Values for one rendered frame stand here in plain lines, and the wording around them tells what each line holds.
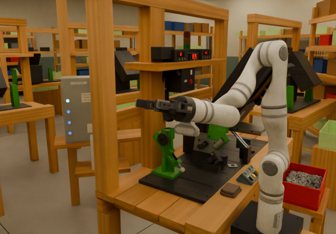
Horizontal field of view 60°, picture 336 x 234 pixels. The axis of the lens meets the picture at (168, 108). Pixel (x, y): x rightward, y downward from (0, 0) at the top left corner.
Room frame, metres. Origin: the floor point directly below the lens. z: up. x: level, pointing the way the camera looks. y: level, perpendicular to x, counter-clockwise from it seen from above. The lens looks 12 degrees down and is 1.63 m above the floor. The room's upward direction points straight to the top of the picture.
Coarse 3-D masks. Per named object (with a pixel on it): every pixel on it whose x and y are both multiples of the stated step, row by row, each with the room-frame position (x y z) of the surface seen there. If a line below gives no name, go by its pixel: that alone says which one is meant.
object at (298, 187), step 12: (288, 168) 1.68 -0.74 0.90; (300, 168) 1.68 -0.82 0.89; (312, 168) 1.64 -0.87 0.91; (288, 180) 1.53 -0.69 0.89; (300, 180) 1.53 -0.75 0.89; (312, 180) 1.54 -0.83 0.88; (324, 180) 1.56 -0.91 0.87; (288, 192) 1.44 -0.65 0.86; (300, 192) 1.40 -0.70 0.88; (312, 192) 1.37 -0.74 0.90; (300, 204) 1.40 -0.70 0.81; (312, 204) 1.37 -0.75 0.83
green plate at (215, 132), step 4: (212, 124) 1.74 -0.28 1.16; (208, 128) 1.75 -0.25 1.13; (212, 128) 1.73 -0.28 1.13; (216, 128) 1.72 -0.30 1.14; (220, 128) 1.71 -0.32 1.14; (224, 128) 1.69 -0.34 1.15; (228, 128) 1.75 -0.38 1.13; (208, 132) 1.74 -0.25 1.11; (212, 132) 1.73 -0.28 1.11; (216, 132) 1.71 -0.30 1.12; (220, 132) 1.70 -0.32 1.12; (224, 132) 1.68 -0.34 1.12; (208, 136) 1.73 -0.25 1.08; (212, 136) 1.72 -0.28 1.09; (216, 136) 1.70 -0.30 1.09; (220, 136) 1.69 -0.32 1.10
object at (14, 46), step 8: (8, 32) 9.81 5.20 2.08; (16, 32) 9.86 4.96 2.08; (32, 32) 10.18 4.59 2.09; (32, 40) 10.17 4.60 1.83; (8, 48) 9.59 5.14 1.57; (16, 48) 9.77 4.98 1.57; (8, 64) 9.50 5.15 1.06; (16, 64) 9.69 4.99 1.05; (8, 72) 9.55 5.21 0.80; (16, 72) 9.74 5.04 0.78
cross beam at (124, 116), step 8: (200, 88) 2.49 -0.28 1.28; (208, 88) 2.53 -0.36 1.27; (192, 96) 2.29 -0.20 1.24; (200, 96) 2.40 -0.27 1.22; (208, 96) 2.53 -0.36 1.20; (120, 112) 1.60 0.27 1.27; (128, 112) 1.66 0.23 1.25; (136, 112) 1.72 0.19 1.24; (120, 120) 1.60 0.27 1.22; (128, 120) 1.66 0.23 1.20; (136, 120) 1.72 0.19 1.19
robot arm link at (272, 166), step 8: (272, 152) 1.06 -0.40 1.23; (264, 160) 1.03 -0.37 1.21; (272, 160) 1.01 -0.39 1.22; (280, 160) 1.01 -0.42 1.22; (264, 168) 1.03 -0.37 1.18; (272, 168) 1.01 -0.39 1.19; (280, 168) 1.00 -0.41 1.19; (264, 176) 1.03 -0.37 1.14; (272, 176) 1.01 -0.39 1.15; (280, 176) 1.00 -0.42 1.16; (264, 184) 1.03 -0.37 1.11; (272, 184) 1.01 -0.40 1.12; (280, 184) 1.01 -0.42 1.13; (264, 192) 1.03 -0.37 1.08; (272, 192) 1.02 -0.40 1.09; (280, 192) 1.02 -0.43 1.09
